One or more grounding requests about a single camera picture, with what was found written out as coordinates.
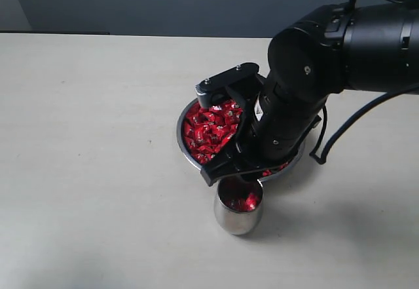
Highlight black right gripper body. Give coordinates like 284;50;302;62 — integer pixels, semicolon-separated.
235;76;321;168

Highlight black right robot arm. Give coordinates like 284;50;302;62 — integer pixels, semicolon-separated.
196;4;418;185

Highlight red candies in cup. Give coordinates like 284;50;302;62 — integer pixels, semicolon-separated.
221;193;262;212

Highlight shiny steel cup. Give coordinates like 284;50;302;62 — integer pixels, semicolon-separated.
213;178;264;235

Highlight red wrapped candies pile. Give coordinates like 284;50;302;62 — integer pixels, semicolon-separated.
182;100;289;177

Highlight round steel bowl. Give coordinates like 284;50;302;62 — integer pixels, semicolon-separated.
176;98;306;183

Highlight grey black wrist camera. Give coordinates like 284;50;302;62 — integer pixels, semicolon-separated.
195;62;266;109

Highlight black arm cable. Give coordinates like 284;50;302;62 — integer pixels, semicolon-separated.
309;0;419;165

